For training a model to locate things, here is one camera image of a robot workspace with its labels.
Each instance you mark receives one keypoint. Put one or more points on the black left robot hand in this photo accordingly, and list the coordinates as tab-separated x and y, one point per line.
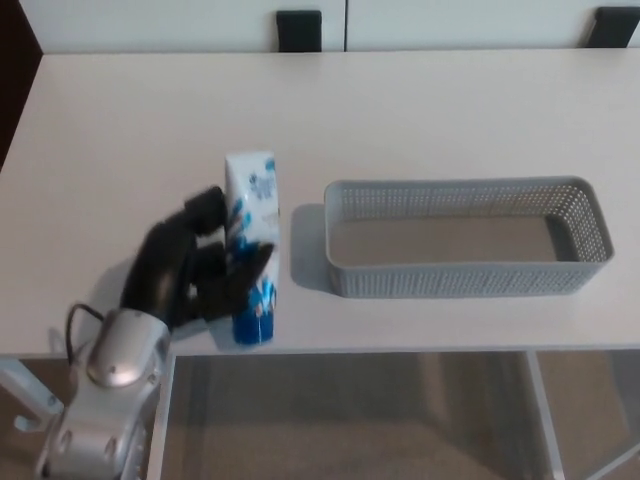
159	260

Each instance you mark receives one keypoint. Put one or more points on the white and blue carton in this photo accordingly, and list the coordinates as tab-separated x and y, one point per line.
253	210

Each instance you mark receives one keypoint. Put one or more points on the black chair backrest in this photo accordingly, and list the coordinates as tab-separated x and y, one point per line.
614	27
299	30

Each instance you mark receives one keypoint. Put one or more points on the grey perforated plastic basket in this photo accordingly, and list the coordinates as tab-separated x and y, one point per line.
465	240

